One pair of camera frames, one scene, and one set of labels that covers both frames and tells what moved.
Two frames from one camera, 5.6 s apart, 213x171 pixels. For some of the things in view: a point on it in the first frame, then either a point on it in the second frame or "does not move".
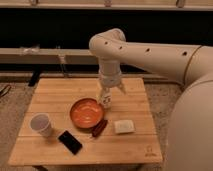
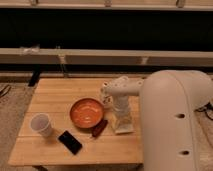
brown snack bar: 99,128 does not move
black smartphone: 70,141 does not move
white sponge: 124,126 does not move
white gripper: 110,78 to 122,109
